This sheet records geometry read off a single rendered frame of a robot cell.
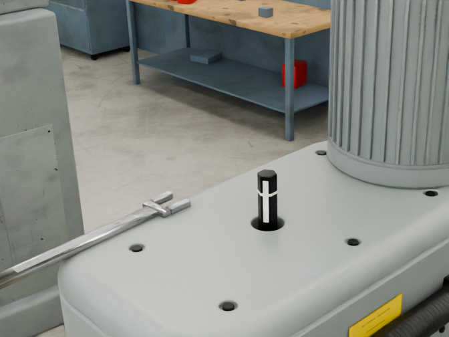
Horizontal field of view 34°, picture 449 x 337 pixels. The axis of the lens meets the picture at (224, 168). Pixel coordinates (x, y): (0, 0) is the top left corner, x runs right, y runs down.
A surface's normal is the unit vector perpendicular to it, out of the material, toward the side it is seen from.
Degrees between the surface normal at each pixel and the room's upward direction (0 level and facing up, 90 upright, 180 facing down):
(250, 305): 0
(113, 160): 0
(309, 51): 90
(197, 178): 0
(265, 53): 90
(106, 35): 90
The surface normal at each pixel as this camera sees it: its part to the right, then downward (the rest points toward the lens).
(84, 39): -0.75, 0.30
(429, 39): -0.01, 0.42
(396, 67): -0.40, 0.40
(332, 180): -0.04, -0.91
